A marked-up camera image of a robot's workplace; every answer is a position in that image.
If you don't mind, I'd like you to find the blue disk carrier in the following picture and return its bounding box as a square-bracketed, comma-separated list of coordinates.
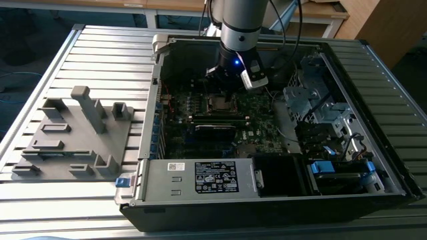
[308, 160, 377, 195]

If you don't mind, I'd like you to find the black graphics card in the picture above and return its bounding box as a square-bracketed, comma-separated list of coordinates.
[193, 124, 239, 145]

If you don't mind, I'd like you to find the green RAM stick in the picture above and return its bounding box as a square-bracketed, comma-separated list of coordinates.
[36, 150, 92, 159]

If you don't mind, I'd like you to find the grey parts rack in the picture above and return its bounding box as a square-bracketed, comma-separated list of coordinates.
[10, 85, 135, 181]

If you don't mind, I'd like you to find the black drive cable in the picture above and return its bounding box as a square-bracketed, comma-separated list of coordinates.
[299, 91, 333, 126]

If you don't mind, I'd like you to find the green motherboard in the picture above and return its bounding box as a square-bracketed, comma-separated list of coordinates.
[156, 78, 303, 161]

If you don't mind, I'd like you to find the metal socket cover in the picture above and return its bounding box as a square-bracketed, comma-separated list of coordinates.
[207, 94, 240, 114]

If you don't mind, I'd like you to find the wooden cabinet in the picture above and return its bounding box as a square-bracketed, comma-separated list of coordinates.
[333, 0, 427, 70]

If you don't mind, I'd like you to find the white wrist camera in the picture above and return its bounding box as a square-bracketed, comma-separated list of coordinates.
[239, 58, 269, 91]

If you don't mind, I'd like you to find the silver CPU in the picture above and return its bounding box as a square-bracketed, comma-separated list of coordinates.
[212, 97, 235, 111]

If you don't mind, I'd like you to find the grey case handle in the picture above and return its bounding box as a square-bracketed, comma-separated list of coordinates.
[151, 34, 168, 55]

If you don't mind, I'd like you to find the grey power supply unit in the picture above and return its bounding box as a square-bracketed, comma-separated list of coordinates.
[141, 158, 264, 202]

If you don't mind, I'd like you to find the silver metal drive cage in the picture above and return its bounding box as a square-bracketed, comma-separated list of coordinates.
[281, 48, 360, 136]

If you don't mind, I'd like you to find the wooden desk white frame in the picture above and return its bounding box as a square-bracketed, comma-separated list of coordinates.
[145, 0, 351, 39]

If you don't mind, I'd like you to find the CPU socket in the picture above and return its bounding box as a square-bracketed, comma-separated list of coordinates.
[204, 92, 241, 116]

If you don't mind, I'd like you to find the black open PC case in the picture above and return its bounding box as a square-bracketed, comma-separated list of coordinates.
[113, 33, 427, 233]

